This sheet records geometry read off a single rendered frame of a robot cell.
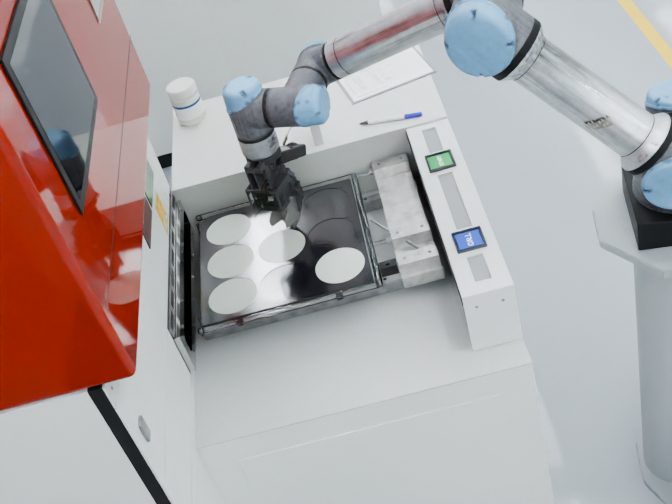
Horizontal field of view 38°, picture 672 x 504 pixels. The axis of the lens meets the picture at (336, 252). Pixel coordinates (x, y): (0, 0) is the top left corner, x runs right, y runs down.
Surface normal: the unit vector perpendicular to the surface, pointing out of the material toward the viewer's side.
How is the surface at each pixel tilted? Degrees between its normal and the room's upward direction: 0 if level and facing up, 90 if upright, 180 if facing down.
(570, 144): 0
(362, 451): 90
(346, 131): 0
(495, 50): 84
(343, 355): 0
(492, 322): 90
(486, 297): 90
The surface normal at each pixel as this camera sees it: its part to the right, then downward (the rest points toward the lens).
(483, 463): 0.12, 0.63
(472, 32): -0.35, 0.59
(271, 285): -0.23, -0.73
